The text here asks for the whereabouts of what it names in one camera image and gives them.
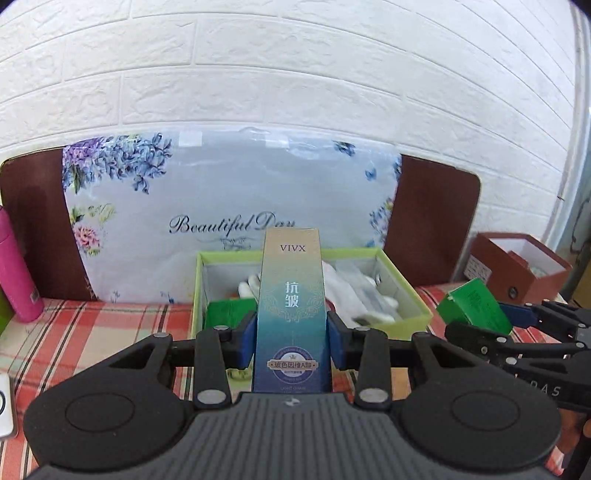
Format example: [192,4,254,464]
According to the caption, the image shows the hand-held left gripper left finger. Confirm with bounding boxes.
[91,311,258,411]

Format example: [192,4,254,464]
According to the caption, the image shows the plaid tablecloth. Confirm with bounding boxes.
[0,283,591,480]

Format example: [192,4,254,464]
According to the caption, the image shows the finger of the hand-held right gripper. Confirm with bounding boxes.
[444,321,574,366]
[500,301,591,343]

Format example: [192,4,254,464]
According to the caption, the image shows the white flat object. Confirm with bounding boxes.
[0,373,20,440]

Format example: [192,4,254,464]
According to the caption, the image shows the floral printed plastic bag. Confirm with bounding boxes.
[62,131,403,304]

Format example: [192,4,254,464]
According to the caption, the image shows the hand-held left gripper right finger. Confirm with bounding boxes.
[326,311,486,411]

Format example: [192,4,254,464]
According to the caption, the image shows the pink bottle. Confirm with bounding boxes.
[0,206,45,323]

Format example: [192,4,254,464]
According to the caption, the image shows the small open green box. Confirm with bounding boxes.
[0,286,14,336]

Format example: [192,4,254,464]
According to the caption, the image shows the tall teal and gold box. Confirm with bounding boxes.
[251,227,334,396]

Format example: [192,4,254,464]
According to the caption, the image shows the brown cardboard box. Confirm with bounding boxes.
[464,232,574,306]

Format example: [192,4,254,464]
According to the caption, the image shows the white packets in box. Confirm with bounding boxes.
[322,259,399,324]

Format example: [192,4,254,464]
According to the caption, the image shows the large light green box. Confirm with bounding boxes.
[191,247,434,398]

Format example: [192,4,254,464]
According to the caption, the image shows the dark green carton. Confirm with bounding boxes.
[206,298,258,332]
[436,278,513,336]

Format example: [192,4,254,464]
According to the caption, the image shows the brown board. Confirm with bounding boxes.
[0,147,482,302]

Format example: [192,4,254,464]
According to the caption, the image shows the white glove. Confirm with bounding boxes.
[236,272,263,300]

